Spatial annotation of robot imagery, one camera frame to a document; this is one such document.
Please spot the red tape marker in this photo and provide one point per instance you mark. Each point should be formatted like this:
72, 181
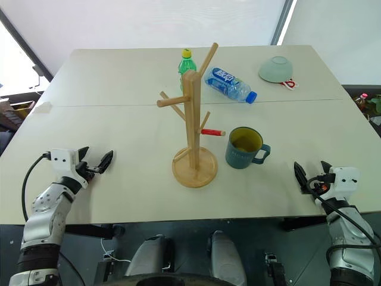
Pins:
212, 132

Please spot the cluttered cardboard box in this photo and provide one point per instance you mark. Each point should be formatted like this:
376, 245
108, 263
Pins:
15, 111

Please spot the green plastic bottle yellow cap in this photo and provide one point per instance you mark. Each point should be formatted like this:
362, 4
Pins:
187, 65

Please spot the bottle with red cap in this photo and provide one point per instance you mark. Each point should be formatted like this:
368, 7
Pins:
362, 101

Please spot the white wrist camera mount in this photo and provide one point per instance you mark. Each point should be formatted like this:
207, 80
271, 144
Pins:
64, 161
345, 181

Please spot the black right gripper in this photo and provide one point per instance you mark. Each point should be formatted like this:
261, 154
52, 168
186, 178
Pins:
324, 182

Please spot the clear water bottle blue cap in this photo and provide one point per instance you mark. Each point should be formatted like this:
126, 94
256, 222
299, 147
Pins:
226, 83

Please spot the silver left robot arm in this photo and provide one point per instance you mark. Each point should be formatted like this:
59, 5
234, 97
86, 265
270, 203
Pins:
47, 208

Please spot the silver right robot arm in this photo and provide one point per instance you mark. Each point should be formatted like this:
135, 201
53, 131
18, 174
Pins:
351, 238

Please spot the wooden mug tree stand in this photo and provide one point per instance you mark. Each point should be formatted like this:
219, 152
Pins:
189, 119

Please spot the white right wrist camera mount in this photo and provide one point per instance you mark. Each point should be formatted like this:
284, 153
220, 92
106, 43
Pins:
345, 181

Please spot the black table frame bar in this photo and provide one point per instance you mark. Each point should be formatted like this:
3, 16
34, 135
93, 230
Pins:
303, 223
89, 231

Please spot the black rounded robot base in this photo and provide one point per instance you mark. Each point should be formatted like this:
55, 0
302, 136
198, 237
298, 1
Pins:
178, 280

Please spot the black slanted pole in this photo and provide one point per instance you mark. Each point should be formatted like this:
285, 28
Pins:
26, 44

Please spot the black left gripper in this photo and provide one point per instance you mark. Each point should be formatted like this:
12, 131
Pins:
84, 171

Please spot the blue mug with yellow inside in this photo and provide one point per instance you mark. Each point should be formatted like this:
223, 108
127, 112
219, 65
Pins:
242, 158

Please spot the grey rounded robot leg cover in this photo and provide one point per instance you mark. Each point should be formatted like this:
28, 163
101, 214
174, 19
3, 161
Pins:
226, 256
149, 256

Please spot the black floor bracket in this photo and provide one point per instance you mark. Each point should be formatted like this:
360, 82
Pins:
104, 272
275, 268

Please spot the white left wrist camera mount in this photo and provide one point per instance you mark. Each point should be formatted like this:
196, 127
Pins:
64, 161

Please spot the pale green bowl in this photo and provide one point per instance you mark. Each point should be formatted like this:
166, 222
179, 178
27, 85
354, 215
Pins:
275, 70

